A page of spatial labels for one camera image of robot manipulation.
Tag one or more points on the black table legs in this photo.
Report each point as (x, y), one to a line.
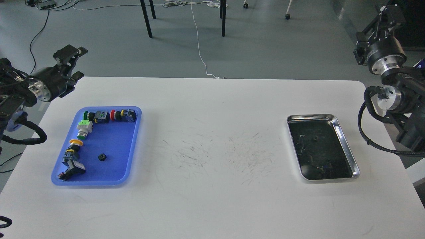
(149, 15)

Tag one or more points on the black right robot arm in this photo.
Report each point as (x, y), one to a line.
(400, 101)

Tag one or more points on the black cabinet on floor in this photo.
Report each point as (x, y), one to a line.
(412, 34)

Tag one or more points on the green push button switch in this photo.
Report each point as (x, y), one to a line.
(101, 117)

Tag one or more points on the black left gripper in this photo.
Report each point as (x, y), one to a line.
(49, 83)

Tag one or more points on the blue plastic tray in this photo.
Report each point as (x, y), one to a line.
(116, 139)

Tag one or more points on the silver metal tray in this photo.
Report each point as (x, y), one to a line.
(330, 159)

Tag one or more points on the red emergency stop button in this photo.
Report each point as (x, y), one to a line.
(115, 115)

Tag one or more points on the green white indicator button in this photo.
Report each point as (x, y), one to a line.
(84, 128)

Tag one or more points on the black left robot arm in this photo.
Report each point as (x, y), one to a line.
(20, 89)

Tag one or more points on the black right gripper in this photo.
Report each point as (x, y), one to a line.
(386, 53)

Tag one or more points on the yellow mushroom push button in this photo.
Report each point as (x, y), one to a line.
(72, 152)

